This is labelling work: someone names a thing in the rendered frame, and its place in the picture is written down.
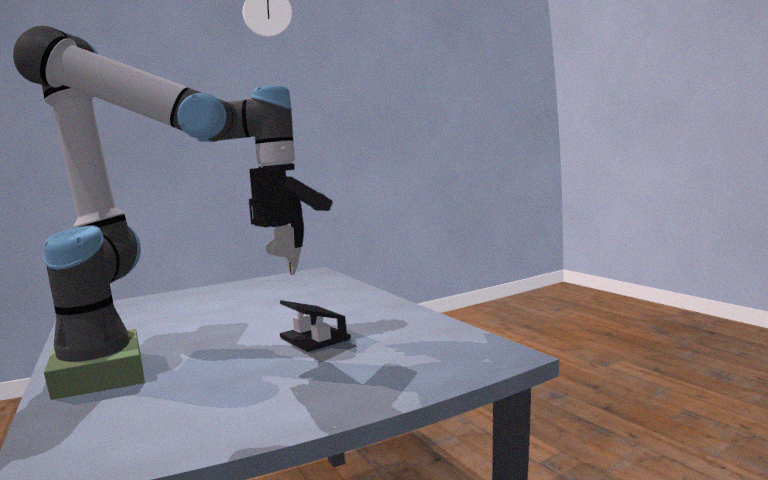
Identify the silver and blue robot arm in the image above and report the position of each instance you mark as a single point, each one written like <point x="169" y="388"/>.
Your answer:
<point x="83" y="261"/>

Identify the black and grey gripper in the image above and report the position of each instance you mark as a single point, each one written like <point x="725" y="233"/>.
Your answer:
<point x="277" y="212"/>

